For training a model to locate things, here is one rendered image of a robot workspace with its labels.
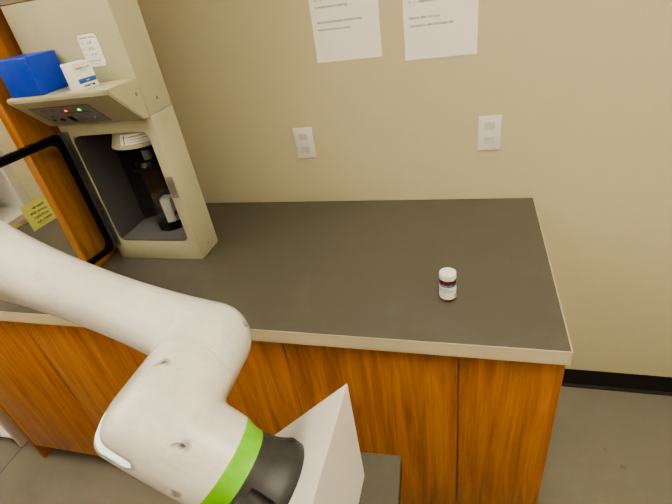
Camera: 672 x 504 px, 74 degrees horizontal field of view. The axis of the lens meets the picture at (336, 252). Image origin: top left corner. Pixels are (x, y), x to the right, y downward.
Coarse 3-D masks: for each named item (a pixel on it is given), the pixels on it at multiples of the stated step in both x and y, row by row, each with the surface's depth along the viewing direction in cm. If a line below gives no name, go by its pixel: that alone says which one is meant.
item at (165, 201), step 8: (136, 168) 137; (144, 168) 136; (160, 168) 138; (144, 176) 138; (152, 176) 138; (160, 176) 139; (144, 184) 140; (152, 184) 139; (160, 184) 140; (152, 192) 141; (160, 192) 141; (168, 192) 143; (152, 200) 143; (160, 200) 142; (168, 200) 143; (160, 208) 144; (168, 208) 144; (160, 216) 146; (168, 216) 146; (176, 216) 147
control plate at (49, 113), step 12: (48, 108) 114; (60, 108) 114; (72, 108) 114; (84, 108) 113; (48, 120) 122; (60, 120) 121; (72, 120) 121; (84, 120) 120; (96, 120) 120; (108, 120) 119
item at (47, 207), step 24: (0, 168) 114; (24, 168) 119; (48, 168) 125; (0, 192) 114; (24, 192) 120; (48, 192) 126; (72, 192) 133; (0, 216) 115; (24, 216) 121; (48, 216) 127; (72, 216) 133; (48, 240) 127; (72, 240) 134; (96, 240) 142
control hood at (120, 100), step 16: (128, 80) 112; (32, 96) 112; (48, 96) 110; (64, 96) 108; (80, 96) 108; (96, 96) 107; (112, 96) 107; (128, 96) 111; (32, 112) 118; (112, 112) 114; (128, 112) 114; (144, 112) 117
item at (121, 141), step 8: (112, 136) 131; (120, 136) 128; (128, 136) 128; (136, 136) 128; (144, 136) 129; (112, 144) 131; (120, 144) 129; (128, 144) 128; (136, 144) 128; (144, 144) 129
